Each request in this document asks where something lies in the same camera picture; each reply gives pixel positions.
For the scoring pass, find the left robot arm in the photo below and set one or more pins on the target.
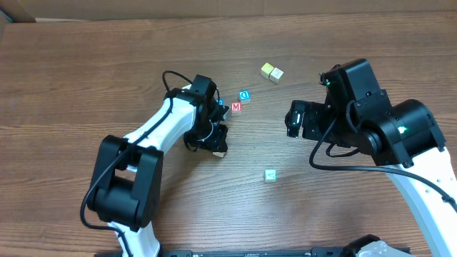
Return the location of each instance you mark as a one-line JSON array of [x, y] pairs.
[[126, 183]]

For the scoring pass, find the red letter M block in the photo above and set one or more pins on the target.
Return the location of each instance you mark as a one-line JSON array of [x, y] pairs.
[[236, 108]]

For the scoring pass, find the yellow block far right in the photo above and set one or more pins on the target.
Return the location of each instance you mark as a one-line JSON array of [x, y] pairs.
[[266, 70]]

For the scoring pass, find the plain block far right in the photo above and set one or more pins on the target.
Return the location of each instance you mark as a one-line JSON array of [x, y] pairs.
[[276, 75]]

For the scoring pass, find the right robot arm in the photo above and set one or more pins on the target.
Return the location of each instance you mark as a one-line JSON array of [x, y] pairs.
[[404, 141]]

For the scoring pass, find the red letter Y block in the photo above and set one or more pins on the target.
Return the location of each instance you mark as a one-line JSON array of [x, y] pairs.
[[219, 154]]

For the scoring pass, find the blue letter D block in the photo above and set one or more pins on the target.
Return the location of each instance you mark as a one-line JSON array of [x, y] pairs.
[[244, 96]]

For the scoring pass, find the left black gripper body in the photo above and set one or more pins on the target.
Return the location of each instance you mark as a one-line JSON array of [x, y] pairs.
[[217, 137]]

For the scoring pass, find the green letter V block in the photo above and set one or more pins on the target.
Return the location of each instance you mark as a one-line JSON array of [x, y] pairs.
[[270, 175]]

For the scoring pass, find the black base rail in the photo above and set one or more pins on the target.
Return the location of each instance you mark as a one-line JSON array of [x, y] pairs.
[[314, 252]]

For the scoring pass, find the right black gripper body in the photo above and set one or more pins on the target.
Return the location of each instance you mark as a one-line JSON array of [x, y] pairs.
[[307, 119]]

